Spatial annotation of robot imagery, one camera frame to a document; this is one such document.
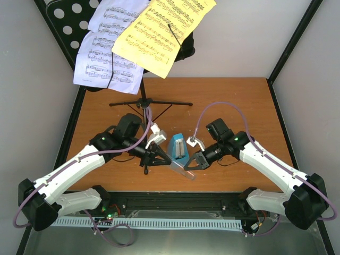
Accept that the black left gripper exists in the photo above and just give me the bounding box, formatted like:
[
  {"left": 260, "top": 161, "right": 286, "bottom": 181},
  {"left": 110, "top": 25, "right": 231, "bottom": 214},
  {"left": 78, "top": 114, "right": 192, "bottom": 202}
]
[{"left": 124, "top": 137, "right": 172, "bottom": 167}]

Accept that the blue metronome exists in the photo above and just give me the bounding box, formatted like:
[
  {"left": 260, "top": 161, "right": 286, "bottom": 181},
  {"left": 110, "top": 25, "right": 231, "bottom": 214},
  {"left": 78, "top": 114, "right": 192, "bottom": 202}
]
[{"left": 167, "top": 133, "right": 190, "bottom": 168}]

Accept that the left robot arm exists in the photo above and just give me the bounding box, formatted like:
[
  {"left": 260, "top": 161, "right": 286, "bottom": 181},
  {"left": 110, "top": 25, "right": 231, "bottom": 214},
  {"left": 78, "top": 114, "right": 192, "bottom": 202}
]
[{"left": 18, "top": 114, "right": 172, "bottom": 231}]

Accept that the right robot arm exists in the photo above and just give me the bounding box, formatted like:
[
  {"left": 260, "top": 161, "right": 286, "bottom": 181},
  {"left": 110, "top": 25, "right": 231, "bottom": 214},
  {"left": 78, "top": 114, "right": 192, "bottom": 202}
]
[{"left": 184, "top": 118, "right": 329, "bottom": 230}]

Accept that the white sheet music page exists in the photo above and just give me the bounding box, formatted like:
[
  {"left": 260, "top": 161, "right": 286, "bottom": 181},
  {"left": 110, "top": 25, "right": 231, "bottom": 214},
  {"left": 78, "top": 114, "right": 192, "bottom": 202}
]
[{"left": 73, "top": 1, "right": 150, "bottom": 95}]

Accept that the yellow sheet music page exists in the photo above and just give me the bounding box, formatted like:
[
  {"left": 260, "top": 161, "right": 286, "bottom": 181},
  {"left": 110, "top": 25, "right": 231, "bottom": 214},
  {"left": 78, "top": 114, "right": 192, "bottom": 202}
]
[{"left": 112, "top": 0, "right": 216, "bottom": 79}]

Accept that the black music stand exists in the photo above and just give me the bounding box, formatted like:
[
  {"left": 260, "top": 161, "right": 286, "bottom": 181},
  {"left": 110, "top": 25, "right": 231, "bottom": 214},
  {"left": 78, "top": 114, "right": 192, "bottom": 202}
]
[{"left": 45, "top": 0, "right": 197, "bottom": 175}]

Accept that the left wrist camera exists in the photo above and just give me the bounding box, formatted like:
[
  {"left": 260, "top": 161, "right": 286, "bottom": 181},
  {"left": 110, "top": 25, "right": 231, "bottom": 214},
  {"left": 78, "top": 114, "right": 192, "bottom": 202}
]
[{"left": 145, "top": 123, "right": 167, "bottom": 149}]

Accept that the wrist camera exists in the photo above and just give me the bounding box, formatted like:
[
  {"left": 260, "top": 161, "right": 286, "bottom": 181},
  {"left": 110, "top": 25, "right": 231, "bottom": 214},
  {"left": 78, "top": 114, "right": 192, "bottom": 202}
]
[
  {"left": 186, "top": 136, "right": 206, "bottom": 151},
  {"left": 145, "top": 123, "right": 167, "bottom": 149}
]

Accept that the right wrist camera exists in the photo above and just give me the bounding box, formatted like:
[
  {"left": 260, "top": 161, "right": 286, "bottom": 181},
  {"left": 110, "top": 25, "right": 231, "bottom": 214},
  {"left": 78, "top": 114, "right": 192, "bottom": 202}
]
[{"left": 186, "top": 136, "right": 206, "bottom": 151}]

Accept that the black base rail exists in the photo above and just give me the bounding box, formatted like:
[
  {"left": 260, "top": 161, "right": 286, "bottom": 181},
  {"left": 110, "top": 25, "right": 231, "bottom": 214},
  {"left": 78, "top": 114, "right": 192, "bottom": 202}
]
[{"left": 109, "top": 192, "right": 256, "bottom": 219}]

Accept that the black cage frame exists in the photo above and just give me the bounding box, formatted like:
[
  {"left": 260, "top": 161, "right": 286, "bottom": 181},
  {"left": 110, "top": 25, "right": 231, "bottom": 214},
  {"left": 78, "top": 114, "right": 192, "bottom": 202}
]
[{"left": 16, "top": 1, "right": 334, "bottom": 254}]

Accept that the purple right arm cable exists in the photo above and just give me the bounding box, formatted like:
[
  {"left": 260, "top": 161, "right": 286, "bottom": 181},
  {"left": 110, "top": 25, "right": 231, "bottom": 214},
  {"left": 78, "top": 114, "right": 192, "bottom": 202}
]
[{"left": 195, "top": 101, "right": 337, "bottom": 222}]

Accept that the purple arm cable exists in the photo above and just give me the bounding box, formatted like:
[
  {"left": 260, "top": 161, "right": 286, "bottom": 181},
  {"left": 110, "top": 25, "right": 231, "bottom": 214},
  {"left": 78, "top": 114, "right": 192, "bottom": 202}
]
[
  {"left": 195, "top": 101, "right": 337, "bottom": 222},
  {"left": 13, "top": 106, "right": 154, "bottom": 229}
]

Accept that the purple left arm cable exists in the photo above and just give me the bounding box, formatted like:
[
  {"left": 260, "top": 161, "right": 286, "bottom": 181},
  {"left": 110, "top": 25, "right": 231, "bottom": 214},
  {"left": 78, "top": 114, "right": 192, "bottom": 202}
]
[{"left": 13, "top": 106, "right": 154, "bottom": 229}]

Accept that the light blue slotted cable duct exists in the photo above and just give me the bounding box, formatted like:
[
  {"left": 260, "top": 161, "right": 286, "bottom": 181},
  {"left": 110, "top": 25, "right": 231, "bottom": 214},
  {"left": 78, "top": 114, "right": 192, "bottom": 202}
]
[{"left": 47, "top": 216, "right": 244, "bottom": 231}]

